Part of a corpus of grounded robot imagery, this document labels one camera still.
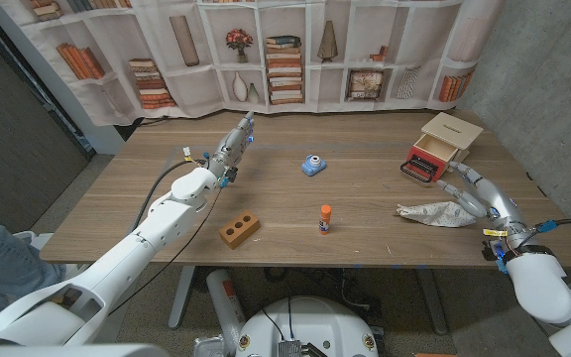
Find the printed bookshelf backdrop cloth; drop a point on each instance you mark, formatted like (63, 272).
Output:
(285, 54)

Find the grey table leg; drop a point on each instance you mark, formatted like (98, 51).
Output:
(434, 302)
(181, 297)

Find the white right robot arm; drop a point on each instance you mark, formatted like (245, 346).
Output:
(543, 287)

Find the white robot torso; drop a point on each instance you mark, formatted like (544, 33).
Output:
(310, 324)

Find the wooden drawer box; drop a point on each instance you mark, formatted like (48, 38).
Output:
(454, 130)

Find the brown brick block with holes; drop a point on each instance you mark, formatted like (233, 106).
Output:
(240, 229)

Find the orange glue stick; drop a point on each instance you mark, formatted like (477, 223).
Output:
(324, 218)

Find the perforated wall panel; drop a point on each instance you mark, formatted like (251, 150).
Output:
(13, 139)

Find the blue toy camera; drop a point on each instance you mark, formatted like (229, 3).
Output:
(313, 166)

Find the floral fabric pen bag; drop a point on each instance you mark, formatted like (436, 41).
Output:
(434, 214)

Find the white roll with orange label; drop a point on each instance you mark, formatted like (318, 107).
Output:
(226, 302)

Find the person in blue jeans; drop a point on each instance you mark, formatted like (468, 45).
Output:
(3, 268)

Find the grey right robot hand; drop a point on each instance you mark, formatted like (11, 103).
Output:
(493, 198)

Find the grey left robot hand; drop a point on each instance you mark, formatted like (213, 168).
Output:
(231, 146)

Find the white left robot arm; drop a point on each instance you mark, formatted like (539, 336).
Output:
(132, 248)

